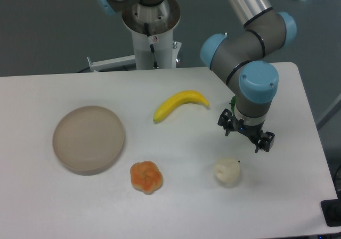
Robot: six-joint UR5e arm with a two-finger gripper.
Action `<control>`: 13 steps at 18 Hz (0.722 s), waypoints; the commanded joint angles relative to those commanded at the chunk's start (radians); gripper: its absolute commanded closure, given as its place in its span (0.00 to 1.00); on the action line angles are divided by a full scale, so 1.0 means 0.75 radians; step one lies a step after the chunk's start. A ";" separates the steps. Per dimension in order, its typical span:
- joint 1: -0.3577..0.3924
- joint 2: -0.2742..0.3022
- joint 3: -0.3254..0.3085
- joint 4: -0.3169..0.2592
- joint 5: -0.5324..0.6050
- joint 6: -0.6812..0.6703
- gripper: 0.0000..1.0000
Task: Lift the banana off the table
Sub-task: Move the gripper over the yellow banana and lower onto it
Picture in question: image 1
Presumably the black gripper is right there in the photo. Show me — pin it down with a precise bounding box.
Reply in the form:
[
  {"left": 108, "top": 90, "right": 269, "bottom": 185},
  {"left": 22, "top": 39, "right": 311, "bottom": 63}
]
[{"left": 217, "top": 109, "right": 275, "bottom": 153}]

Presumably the yellow banana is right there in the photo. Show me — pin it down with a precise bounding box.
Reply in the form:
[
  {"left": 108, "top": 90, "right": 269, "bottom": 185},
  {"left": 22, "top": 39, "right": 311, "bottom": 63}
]
[{"left": 153, "top": 90, "right": 210, "bottom": 123}]

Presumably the orange knotted bread roll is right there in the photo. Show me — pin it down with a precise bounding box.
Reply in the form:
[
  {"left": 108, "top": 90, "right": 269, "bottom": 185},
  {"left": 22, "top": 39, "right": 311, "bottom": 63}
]
[{"left": 130, "top": 161, "right": 163, "bottom": 194}]

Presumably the black cable on pedestal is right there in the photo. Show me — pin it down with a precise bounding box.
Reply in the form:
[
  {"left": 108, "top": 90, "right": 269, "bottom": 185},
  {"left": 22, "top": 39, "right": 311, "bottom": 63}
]
[{"left": 143, "top": 22, "right": 160, "bottom": 70}]

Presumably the black device at table edge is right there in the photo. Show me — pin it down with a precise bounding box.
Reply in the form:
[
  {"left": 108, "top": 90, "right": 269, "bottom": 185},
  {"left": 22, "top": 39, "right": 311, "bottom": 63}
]
[{"left": 320, "top": 199, "right": 341, "bottom": 227}]

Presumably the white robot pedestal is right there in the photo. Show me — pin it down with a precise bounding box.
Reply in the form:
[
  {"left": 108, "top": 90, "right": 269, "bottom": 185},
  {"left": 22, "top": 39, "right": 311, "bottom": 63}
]
[{"left": 122, "top": 0, "right": 181, "bottom": 70}]

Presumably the green bell pepper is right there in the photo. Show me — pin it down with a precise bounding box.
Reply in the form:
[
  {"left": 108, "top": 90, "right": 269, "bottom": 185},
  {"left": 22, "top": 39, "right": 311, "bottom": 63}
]
[{"left": 230, "top": 96, "right": 237, "bottom": 113}]

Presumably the beige round plate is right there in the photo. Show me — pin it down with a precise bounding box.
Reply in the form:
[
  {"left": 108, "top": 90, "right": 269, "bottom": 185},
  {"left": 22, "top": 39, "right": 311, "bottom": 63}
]
[{"left": 52, "top": 105, "right": 125, "bottom": 176}]

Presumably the white metal bracket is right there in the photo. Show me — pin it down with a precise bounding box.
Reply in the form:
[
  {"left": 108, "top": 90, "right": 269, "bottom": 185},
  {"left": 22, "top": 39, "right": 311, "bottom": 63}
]
[{"left": 87, "top": 55, "right": 136, "bottom": 72}]

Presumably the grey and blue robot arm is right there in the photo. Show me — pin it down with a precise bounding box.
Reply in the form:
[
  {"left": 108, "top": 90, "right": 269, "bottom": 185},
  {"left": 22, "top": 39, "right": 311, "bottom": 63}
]
[{"left": 98, "top": 0, "right": 297, "bottom": 151}]

